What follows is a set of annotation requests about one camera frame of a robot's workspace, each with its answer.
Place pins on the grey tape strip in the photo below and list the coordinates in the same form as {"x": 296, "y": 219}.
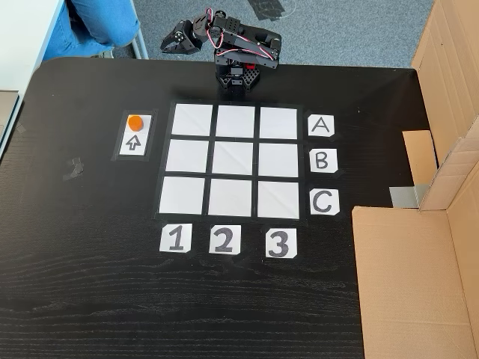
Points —
{"x": 423, "y": 192}

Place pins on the paper sheet number 3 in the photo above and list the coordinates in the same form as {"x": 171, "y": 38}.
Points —
{"x": 281, "y": 243}

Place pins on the person in blue trousers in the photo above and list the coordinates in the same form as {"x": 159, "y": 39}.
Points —
{"x": 90, "y": 26}

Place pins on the dark tape scraps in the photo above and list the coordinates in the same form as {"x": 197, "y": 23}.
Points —
{"x": 74, "y": 170}

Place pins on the brown cardboard screen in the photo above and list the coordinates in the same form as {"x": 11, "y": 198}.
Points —
{"x": 404, "y": 280}

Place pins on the round orange token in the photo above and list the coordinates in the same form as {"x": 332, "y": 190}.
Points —
{"x": 134, "y": 122}

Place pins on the white arrow paper sheet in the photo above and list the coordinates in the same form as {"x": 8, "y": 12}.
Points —
{"x": 134, "y": 144}

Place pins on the paper sheet letter C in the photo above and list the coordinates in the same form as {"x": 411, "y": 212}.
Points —
{"x": 324, "y": 202}

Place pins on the paper sheet number 1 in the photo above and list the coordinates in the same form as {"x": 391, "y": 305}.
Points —
{"x": 176, "y": 238}

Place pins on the paper sheet letter B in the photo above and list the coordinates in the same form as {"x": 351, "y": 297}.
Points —
{"x": 323, "y": 161}

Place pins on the paper sheet letter A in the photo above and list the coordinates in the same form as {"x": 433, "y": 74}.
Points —
{"x": 321, "y": 126}

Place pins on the white desk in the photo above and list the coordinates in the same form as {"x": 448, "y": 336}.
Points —
{"x": 26, "y": 41}

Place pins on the paper sheet number 2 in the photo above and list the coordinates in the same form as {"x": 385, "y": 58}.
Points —
{"x": 225, "y": 239}

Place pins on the white nine-square grid sheet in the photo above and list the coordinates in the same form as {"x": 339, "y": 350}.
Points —
{"x": 232, "y": 161}

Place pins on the white metal leg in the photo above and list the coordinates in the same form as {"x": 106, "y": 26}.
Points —
{"x": 140, "y": 43}

